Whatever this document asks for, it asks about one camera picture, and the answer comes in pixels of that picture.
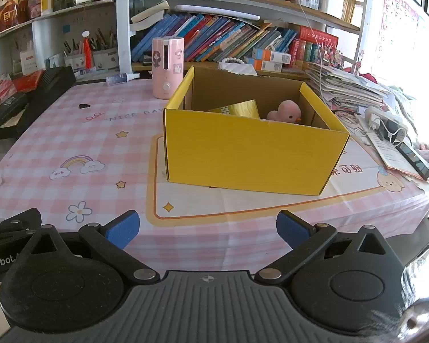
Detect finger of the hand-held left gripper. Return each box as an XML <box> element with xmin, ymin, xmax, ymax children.
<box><xmin>0</xmin><ymin>208</ymin><xmax>43</xmax><ymax>245</ymax></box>

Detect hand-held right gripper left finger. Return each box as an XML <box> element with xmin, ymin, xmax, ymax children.
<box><xmin>29</xmin><ymin>210</ymin><xmax>161</xmax><ymax>284</ymax></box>

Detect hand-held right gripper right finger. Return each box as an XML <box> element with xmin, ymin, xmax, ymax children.
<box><xmin>255</xmin><ymin>210</ymin><xmax>403</xmax><ymax>284</ymax></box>

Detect yellow cardboard box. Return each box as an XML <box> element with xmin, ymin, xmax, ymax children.
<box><xmin>162</xmin><ymin>65</ymin><xmax>351</xmax><ymax>196</ymax></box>

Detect pink plush toy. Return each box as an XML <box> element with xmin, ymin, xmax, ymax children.
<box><xmin>266</xmin><ymin>100</ymin><xmax>303</xmax><ymax>124</ymax></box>

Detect gold tape roll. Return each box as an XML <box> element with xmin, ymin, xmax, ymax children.
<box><xmin>205</xmin><ymin>100</ymin><xmax>261</xmax><ymax>119</ymax></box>

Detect pink checked tablecloth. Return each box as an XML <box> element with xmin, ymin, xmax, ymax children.
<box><xmin>0</xmin><ymin>75</ymin><xmax>429</xmax><ymax>276</ymax></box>

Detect black long box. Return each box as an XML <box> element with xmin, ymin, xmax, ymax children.
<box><xmin>0</xmin><ymin>93</ymin><xmax>29</xmax><ymax>129</ymax></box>

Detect paper booklet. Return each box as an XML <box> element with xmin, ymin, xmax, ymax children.
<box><xmin>366</xmin><ymin>132</ymin><xmax>420</xmax><ymax>179</ymax></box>

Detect black round seat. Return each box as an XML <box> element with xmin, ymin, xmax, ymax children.
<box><xmin>390</xmin><ymin>218</ymin><xmax>429</xmax><ymax>268</ymax></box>

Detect black phone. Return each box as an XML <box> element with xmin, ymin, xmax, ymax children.
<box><xmin>397</xmin><ymin>142</ymin><xmax>429</xmax><ymax>181</ymax></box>

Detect white power strip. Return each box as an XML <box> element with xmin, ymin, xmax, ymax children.
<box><xmin>365</xmin><ymin>106</ymin><xmax>409</xmax><ymax>143</ymax></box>

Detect small spray bottle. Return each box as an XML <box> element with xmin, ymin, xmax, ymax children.
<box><xmin>105</xmin><ymin>72</ymin><xmax>142</xmax><ymax>86</ymax></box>

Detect stack of papers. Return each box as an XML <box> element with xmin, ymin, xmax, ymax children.
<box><xmin>304</xmin><ymin>62</ymin><xmax>392</xmax><ymax>109</ymax></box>

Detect orange and white carton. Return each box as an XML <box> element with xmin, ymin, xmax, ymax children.
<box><xmin>252</xmin><ymin>60</ymin><xmax>284</xmax><ymax>72</ymax></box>
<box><xmin>252</xmin><ymin>48</ymin><xmax>293</xmax><ymax>64</ymax></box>

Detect pink humidifier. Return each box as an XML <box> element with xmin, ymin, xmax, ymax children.
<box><xmin>151</xmin><ymin>37</ymin><xmax>185</xmax><ymax>99</ymax></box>

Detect white card box red label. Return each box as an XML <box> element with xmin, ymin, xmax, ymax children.
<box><xmin>20</xmin><ymin>41</ymin><xmax>38</xmax><ymax>75</ymax></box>

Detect white pen holder box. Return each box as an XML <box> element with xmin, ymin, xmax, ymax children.
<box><xmin>93</xmin><ymin>47</ymin><xmax>118</xmax><ymax>70</ymax></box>
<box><xmin>63</xmin><ymin>53</ymin><xmax>86</xmax><ymax>72</ymax></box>

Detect white pearl handbag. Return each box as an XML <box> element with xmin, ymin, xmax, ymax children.
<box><xmin>218</xmin><ymin>56</ymin><xmax>258</xmax><ymax>76</ymax></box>

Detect row of small colourful books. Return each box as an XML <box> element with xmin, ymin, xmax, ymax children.
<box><xmin>289</xmin><ymin>39</ymin><xmax>326</xmax><ymax>67</ymax></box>

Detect red tassel ornament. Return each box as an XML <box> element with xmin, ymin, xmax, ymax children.
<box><xmin>82</xmin><ymin>31</ymin><xmax>94</xmax><ymax>70</ymax></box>

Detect bunch of pens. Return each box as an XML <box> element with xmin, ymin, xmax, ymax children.
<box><xmin>63</xmin><ymin>29</ymin><xmax>117</xmax><ymax>56</ymax></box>

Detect red thick book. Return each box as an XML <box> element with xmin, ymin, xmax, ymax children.
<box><xmin>298</xmin><ymin>26</ymin><xmax>338</xmax><ymax>47</ymax></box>

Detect row of leaning books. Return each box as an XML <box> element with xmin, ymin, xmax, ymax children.
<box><xmin>130</xmin><ymin>13</ymin><xmax>299</xmax><ymax>63</ymax></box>

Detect white bookshelf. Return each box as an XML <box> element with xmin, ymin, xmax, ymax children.
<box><xmin>0</xmin><ymin>0</ymin><xmax>370</xmax><ymax>79</ymax></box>

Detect thick open book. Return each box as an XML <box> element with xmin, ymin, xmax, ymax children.
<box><xmin>130</xmin><ymin>1</ymin><xmax>170</xmax><ymax>31</ymax></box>

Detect fortune god figure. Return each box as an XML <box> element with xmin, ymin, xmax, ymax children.
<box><xmin>0</xmin><ymin>0</ymin><xmax>31</xmax><ymax>36</ymax></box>

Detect white stationery holder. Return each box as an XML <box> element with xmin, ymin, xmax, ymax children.
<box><xmin>318</xmin><ymin>0</ymin><xmax>345</xmax><ymax>20</ymax></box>

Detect white flat book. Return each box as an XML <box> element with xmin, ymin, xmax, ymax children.
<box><xmin>173</xmin><ymin>4</ymin><xmax>261</xmax><ymax>21</ymax></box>

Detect wall poster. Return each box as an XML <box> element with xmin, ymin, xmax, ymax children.
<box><xmin>375</xmin><ymin>0</ymin><xmax>420</xmax><ymax>75</ymax></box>

